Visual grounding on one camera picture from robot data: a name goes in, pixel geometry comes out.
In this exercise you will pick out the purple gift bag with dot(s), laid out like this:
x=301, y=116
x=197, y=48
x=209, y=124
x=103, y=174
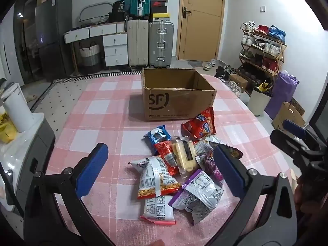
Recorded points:
x=281, y=94

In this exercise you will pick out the person's left hand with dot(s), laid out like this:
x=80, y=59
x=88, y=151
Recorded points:
x=153, y=243

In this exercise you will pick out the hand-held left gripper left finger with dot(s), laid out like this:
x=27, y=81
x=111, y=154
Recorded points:
x=92, y=169

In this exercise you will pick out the wooden door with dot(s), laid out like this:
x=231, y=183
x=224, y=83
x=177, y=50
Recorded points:
x=199, y=25

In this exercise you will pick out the red cookie packet black stripe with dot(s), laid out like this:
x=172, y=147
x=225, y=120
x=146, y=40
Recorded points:
x=164, y=150

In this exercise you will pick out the black storage bag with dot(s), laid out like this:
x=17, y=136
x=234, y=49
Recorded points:
x=117, y=17

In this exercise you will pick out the silver suitcase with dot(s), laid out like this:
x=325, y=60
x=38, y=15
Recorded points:
x=161, y=43

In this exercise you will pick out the purple and white snack bag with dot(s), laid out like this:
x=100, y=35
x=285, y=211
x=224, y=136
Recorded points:
x=199, y=192

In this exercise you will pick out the woven laundry basket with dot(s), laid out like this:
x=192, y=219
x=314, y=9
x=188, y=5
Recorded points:
x=89, y=55

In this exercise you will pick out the silver snack packet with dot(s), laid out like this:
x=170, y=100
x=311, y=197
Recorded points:
x=202, y=147

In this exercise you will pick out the dark glass cabinet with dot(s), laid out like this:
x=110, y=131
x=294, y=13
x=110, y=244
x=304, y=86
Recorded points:
x=25, y=43

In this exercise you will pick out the grey refrigerator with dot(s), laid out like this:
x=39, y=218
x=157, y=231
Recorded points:
x=55, y=30

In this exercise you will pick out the black framed glass door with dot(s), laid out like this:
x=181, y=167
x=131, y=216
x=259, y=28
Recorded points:
x=319, y=117

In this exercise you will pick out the beige slippers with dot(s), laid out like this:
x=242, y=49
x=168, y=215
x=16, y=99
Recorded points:
x=32, y=98

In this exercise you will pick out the white and grey side cabinet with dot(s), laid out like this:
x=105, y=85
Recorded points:
x=23, y=158

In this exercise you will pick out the yellow and black shoe box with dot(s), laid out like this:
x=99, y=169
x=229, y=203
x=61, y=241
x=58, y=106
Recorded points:
x=160, y=17

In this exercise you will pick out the small white red-edged packet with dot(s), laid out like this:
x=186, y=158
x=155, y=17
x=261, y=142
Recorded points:
x=157, y=208

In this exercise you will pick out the clear yellow cake packet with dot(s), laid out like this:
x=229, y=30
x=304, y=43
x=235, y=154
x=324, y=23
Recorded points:
x=183, y=156

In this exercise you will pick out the white drawer desk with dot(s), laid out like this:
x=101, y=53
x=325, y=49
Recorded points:
x=115, y=48

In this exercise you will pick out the brown cardboard box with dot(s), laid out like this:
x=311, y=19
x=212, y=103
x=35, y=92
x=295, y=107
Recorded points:
x=179, y=102

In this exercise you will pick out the white dotted rug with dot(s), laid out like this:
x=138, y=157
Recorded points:
x=64, y=92

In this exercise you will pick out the blue cookie packet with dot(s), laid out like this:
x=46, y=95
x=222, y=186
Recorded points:
x=156, y=134

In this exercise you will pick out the purple candy bag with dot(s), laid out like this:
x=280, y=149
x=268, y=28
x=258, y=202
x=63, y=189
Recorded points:
x=212, y=166

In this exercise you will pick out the black paper bag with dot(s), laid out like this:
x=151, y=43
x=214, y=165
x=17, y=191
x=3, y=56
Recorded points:
x=118, y=7

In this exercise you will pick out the white trash bin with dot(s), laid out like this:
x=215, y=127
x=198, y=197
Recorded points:
x=258, y=102

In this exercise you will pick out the large red snack bag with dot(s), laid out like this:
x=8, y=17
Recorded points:
x=199, y=125

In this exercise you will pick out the small cardboard box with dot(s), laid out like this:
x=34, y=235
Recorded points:
x=238, y=82

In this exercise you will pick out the pile of loose shoes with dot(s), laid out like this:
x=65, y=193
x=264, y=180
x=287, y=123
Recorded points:
x=228, y=74

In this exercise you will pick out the white cylindrical appliance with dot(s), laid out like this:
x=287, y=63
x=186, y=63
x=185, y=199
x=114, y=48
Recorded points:
x=18, y=110

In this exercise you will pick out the person's right hand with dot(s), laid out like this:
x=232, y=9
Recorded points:
x=310, y=192

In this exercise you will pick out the white red-edged noodle snack bag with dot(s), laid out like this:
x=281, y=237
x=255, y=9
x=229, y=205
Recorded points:
x=151, y=176

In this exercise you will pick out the oval white-framed mirror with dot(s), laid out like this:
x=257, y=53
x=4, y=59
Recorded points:
x=84, y=9

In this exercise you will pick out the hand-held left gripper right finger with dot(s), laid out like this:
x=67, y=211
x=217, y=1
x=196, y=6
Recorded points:
x=229, y=171

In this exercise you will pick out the wooden shoe rack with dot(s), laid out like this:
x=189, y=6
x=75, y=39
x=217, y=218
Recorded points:
x=278, y=64

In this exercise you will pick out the yellow plastic bag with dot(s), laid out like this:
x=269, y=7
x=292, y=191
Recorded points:
x=6, y=133

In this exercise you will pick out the flat printed cardboard box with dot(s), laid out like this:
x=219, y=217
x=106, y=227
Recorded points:
x=285, y=116

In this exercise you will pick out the cream suitcase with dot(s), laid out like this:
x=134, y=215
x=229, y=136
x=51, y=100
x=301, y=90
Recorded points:
x=138, y=43

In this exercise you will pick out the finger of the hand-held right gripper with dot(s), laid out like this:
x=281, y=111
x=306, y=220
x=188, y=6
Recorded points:
x=284, y=139
x=294, y=128

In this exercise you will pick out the grey door mat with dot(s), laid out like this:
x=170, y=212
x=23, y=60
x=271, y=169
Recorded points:
x=194, y=64

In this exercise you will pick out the black shoe box red logo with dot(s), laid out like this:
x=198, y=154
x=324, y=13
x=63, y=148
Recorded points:
x=158, y=3

